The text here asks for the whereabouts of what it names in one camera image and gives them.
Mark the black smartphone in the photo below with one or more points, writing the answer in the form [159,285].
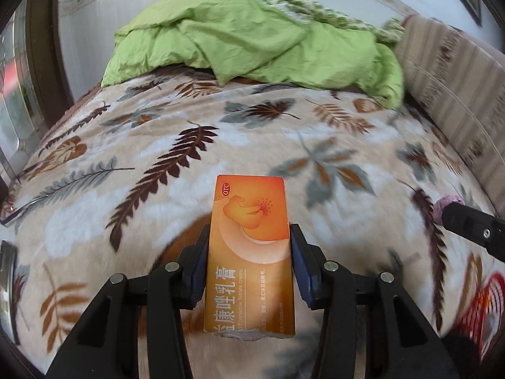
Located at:
[8,284]

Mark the striped floral cushion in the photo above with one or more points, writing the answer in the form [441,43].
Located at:
[453,87]

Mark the pink paper ball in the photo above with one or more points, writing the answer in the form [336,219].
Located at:
[442,207]

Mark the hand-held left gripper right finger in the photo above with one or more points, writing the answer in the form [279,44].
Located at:
[302,268]

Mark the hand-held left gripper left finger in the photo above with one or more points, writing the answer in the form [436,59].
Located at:
[199,268]

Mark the red plastic basket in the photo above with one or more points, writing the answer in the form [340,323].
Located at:
[479,308]

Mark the orange medicine box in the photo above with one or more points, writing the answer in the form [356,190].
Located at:
[248,244]

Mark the patterned glass door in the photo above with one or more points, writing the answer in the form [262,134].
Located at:
[15,106]

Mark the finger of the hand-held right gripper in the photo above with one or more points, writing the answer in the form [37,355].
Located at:
[473,225]

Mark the leaf-print fleece blanket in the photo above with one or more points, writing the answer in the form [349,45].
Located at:
[158,146]

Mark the green quilt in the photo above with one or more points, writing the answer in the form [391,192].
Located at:
[256,39]

